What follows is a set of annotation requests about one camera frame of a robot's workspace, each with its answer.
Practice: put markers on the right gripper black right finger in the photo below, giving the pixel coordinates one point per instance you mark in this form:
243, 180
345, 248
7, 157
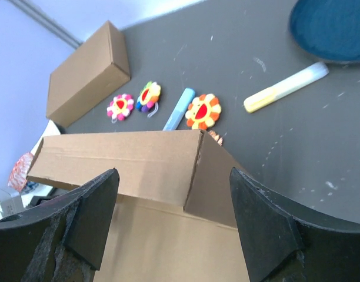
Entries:
283, 240

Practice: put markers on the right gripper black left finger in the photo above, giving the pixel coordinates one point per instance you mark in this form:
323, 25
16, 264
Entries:
62, 239

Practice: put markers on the brown cardboard box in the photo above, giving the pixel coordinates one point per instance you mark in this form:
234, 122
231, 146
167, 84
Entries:
90, 74
174, 218

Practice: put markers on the closed brown cardboard box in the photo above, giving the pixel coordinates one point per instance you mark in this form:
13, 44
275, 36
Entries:
90, 74

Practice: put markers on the red patterned bowl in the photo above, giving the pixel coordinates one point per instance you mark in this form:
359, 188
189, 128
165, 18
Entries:
17, 178

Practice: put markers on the small orange patterned clip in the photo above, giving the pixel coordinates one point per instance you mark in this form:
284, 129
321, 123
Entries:
218, 138

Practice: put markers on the pink plush flower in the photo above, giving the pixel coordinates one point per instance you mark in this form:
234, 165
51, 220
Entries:
120, 107

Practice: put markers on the orange plush flower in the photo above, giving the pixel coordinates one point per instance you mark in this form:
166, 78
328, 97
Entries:
203, 112

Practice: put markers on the light blue highlighter pen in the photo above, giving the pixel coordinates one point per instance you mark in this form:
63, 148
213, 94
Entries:
180, 109

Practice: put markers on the rainbow plush flower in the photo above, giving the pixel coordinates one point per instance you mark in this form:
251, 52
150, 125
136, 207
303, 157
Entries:
148, 99

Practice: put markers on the yellow highlighter pen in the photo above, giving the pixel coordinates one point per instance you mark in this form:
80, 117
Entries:
285, 87

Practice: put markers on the dark blue teardrop dish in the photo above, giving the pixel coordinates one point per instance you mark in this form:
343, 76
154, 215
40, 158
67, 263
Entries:
327, 30

